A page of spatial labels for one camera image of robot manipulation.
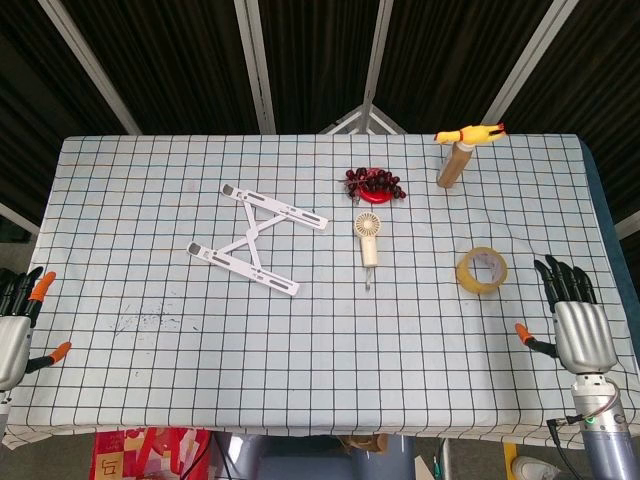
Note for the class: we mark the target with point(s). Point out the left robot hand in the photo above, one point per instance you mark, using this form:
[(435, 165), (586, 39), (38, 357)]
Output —
[(12, 340)]

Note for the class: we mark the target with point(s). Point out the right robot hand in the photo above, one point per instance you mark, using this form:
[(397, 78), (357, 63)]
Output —
[(582, 335)]

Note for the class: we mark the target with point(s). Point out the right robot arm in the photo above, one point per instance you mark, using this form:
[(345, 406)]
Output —
[(602, 450)]

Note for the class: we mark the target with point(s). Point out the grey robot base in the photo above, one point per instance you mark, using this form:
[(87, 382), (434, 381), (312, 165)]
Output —
[(300, 462)]

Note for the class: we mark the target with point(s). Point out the cream handheld fan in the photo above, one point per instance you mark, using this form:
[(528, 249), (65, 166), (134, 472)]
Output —
[(369, 250)]

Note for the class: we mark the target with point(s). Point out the yellowish clear packing tape roll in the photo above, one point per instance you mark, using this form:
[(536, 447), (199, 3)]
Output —
[(465, 280)]

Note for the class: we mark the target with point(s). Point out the white shoe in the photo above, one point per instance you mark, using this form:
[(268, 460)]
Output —
[(535, 470)]

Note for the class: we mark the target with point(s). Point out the red patterned bag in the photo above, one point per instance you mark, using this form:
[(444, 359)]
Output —
[(150, 455)]

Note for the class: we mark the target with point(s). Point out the brown cylindrical bottle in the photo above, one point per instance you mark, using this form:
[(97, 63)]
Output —
[(452, 167)]

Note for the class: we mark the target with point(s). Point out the yellow rubber chicken toy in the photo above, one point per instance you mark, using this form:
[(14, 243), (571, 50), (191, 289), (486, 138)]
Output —
[(470, 134)]

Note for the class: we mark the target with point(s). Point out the brown cardboard piece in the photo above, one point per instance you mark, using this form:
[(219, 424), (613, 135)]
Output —
[(362, 442)]

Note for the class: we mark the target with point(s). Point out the small red dish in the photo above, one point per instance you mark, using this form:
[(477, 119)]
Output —
[(375, 197)]

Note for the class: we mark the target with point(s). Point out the dark red grape bunch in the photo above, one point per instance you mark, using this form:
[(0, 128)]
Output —
[(380, 177)]

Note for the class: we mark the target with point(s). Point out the white folding laptop stand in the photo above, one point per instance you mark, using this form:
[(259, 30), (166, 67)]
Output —
[(248, 235)]

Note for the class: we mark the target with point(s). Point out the white black-checked tablecloth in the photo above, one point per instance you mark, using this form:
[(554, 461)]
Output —
[(300, 350)]

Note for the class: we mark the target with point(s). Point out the white partition frame post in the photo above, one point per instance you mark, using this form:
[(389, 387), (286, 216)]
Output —
[(530, 60), (95, 65), (376, 50), (257, 65)]

